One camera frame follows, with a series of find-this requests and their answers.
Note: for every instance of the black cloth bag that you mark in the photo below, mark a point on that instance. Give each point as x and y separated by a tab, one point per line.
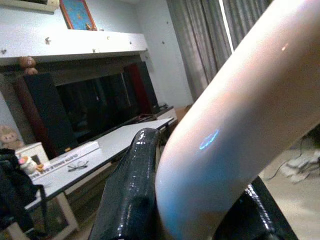
17	192

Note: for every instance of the black flat screen television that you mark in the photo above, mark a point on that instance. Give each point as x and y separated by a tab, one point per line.
97	105

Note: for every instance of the white wall shelf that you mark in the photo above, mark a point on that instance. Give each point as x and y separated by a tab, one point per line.
72	45

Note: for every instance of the framed blue picture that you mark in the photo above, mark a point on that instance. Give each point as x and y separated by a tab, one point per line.
78	14

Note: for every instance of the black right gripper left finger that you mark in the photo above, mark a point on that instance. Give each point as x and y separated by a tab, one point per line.
130	190

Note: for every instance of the white long cardboard box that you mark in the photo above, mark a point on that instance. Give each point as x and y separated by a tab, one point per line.
65	160

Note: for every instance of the brown bear figurine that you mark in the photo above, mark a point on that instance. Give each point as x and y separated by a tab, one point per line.
28	65

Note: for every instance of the black tall speaker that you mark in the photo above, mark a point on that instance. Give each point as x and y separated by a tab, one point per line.
50	112

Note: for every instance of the white air conditioner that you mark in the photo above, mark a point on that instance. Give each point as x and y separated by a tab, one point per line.
30	5

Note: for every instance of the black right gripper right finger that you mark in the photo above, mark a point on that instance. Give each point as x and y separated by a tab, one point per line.
260	215

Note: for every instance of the beige plush bear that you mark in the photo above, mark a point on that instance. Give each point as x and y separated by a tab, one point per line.
10	137

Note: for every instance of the small white pink figurine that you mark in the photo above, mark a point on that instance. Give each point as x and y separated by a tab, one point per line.
28	163

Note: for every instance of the grey curtain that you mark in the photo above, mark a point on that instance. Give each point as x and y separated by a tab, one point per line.
212	42

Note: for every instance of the black eyeglasses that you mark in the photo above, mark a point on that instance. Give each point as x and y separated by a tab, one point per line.
78	165

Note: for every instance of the white low tv table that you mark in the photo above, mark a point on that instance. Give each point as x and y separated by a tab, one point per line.
100	160

